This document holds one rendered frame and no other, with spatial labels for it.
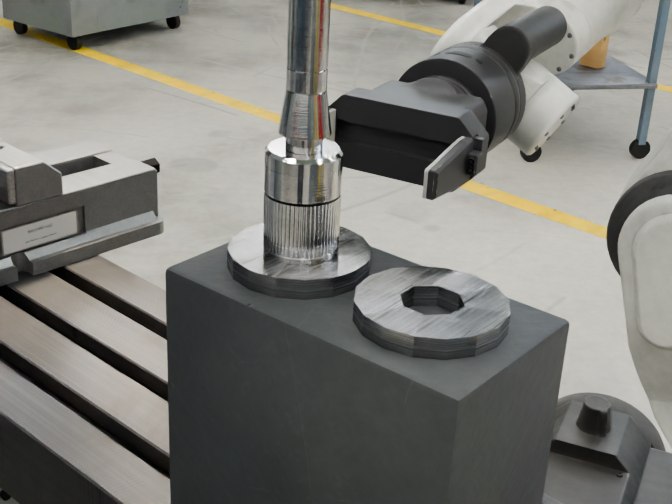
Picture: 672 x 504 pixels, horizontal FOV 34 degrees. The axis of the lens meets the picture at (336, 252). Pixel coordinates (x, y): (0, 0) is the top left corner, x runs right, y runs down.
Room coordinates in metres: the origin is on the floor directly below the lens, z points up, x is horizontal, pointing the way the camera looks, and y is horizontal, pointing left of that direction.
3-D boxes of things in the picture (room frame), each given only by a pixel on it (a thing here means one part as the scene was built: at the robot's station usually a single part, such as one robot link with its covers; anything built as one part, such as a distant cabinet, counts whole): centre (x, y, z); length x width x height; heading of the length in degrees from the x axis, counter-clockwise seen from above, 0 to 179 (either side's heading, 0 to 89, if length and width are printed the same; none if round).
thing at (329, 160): (0.61, 0.02, 1.20); 0.05 x 0.05 x 0.01
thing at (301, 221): (0.61, 0.02, 1.17); 0.05 x 0.05 x 0.06
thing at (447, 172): (0.67, -0.08, 1.17); 0.06 x 0.02 x 0.03; 152
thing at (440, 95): (0.78, -0.07, 1.17); 0.13 x 0.12 x 0.10; 62
